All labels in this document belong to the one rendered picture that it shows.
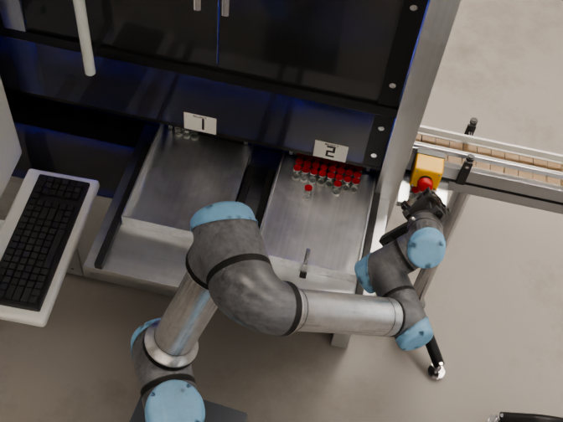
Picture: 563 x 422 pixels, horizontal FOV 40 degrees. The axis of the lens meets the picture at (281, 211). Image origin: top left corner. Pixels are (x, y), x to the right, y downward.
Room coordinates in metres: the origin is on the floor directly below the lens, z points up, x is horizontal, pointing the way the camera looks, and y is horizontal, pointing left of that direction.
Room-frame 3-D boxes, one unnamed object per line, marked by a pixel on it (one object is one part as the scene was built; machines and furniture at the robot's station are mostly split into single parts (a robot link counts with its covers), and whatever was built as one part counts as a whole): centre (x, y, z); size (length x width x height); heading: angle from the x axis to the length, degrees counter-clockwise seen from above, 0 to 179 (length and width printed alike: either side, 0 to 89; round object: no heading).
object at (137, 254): (1.17, 0.08, 0.87); 0.70 x 0.48 x 0.02; 84
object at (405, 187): (1.35, -0.37, 0.87); 0.14 x 0.13 x 0.02; 174
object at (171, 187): (1.25, 0.24, 0.90); 0.34 x 0.26 x 0.04; 174
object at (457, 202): (1.44, -0.51, 0.46); 0.09 x 0.09 x 0.77; 84
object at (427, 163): (1.31, -0.35, 0.99); 0.08 x 0.07 x 0.07; 174
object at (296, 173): (1.31, -0.10, 0.90); 0.18 x 0.02 x 0.05; 84
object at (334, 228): (1.20, -0.09, 0.90); 0.34 x 0.26 x 0.04; 174
